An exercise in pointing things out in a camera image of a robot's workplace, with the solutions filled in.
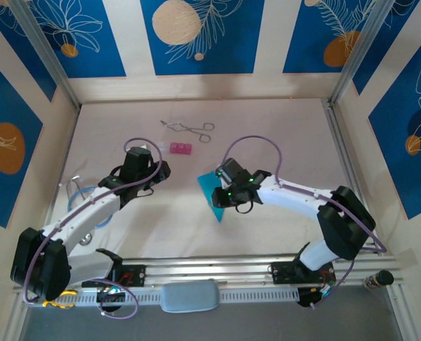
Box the blue paper sheet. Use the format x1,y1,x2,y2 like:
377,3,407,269
197,171,227,224

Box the white table cover sheet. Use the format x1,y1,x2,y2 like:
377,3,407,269
39,99,380,263

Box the pink pill box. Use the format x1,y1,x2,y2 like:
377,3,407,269
170,141,194,156

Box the blue stethoscope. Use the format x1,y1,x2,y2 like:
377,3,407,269
59,175,112,247

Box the grey zip pouch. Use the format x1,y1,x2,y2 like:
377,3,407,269
159,279,221,313

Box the dark capped labelled bottle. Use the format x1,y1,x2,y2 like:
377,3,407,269
363,269,395,291

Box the metal scissor-handle forceps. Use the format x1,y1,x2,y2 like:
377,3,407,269
160,119,215,144

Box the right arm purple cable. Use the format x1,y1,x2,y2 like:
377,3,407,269
222,134,388,310

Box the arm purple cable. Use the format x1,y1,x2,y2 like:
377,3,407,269
22,137,164,320
222,134,388,310

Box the aluminium mounting rail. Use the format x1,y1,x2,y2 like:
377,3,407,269
13,252,405,294

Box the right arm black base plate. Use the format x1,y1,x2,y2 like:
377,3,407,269
270,261,336,285

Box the slotted grey cable duct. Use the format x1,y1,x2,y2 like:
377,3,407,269
53,286,300,307

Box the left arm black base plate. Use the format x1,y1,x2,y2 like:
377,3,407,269
81,264,147,288

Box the aluminium side rail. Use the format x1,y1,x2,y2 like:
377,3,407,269
324,99,381,254

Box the aluminium frame post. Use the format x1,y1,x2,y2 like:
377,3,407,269
329,0,392,107
9,0,82,109

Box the yellow-handled pliers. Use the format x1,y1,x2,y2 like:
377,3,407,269
42,289,79,309

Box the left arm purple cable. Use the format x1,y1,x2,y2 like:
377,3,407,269
22,137,164,320

